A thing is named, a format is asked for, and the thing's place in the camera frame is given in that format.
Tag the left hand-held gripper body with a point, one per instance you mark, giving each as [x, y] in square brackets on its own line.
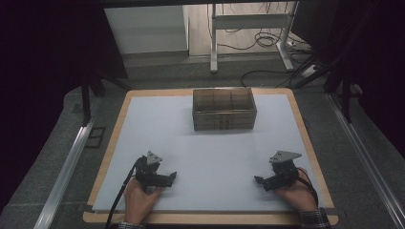
[149, 174]

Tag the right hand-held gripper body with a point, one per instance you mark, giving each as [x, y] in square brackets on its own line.
[284, 175]

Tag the person's right hand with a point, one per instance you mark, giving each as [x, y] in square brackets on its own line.
[299, 195]

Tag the person's left hand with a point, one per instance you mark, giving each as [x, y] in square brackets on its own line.
[138, 203]

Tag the white table mat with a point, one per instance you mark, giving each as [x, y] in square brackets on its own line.
[207, 159]

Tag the wooden compartment box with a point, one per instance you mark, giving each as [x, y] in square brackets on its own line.
[223, 119]

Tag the black metal stand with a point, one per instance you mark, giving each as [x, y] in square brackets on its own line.
[86, 101]
[346, 101]

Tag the white cabinet panel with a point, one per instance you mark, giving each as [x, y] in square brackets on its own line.
[144, 30]

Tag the dark curtain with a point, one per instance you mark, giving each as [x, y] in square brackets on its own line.
[47, 47]
[369, 41]

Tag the aluminium rail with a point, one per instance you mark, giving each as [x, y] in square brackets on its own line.
[65, 175]
[369, 165]

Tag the white metal desk frame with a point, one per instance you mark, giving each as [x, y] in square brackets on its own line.
[250, 21]

